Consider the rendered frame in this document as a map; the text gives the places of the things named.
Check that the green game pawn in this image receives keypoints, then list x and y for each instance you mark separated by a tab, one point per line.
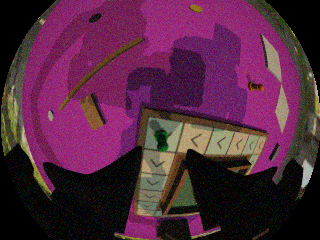
161	138

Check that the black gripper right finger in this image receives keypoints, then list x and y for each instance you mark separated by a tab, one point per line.
219	191

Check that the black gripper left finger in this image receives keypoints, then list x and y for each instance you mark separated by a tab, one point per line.
109	190

